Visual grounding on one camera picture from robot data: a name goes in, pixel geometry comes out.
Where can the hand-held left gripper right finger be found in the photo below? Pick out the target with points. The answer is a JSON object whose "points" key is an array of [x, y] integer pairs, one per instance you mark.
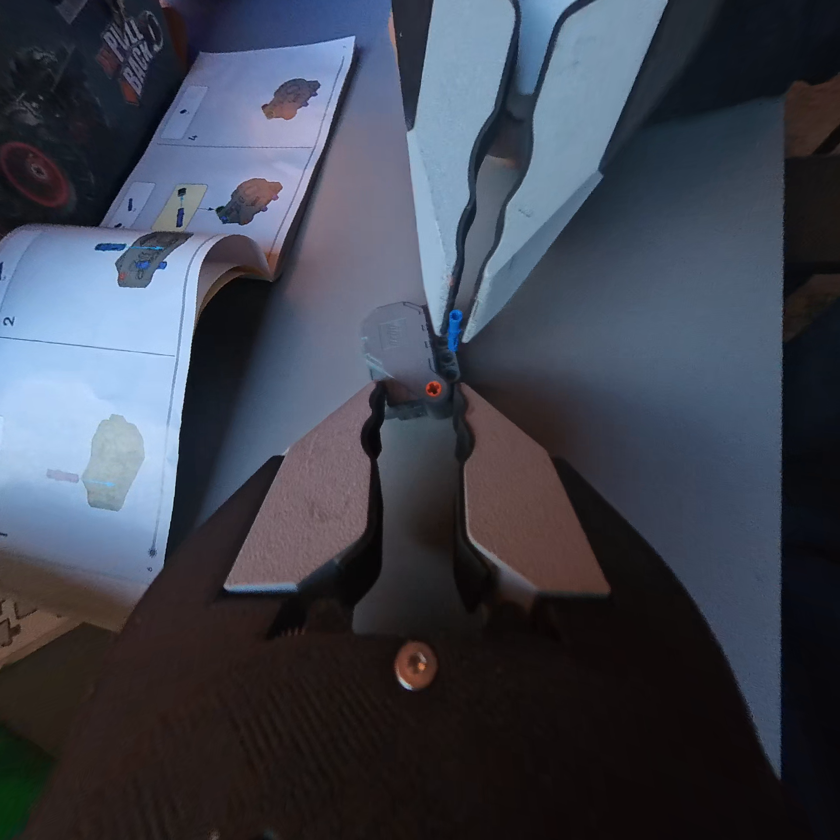
{"points": [[525, 518]]}

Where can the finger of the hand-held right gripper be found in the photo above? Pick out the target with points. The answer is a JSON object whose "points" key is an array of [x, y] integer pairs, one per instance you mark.
{"points": [[577, 131], [453, 118]]}

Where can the green plastic box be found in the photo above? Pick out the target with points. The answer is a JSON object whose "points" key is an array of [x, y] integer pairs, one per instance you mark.
{"points": [[19, 781]]}

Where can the dark lego set box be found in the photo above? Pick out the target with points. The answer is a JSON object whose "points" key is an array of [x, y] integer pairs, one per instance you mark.
{"points": [[65, 98]]}

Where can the lego instruction booklet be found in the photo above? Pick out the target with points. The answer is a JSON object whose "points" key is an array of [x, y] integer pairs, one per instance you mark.
{"points": [[85, 394]]}

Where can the punched cardboard sheet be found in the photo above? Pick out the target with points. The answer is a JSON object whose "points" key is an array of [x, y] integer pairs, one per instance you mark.
{"points": [[23, 630]]}

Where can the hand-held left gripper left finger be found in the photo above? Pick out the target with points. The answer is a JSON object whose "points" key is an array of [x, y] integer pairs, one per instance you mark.
{"points": [[302, 505]]}

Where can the grey lego motor block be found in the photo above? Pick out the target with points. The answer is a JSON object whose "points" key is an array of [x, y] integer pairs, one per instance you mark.
{"points": [[407, 348]]}

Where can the blue lego pin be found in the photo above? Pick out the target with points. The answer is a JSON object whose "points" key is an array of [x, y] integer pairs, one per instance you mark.
{"points": [[455, 323]]}

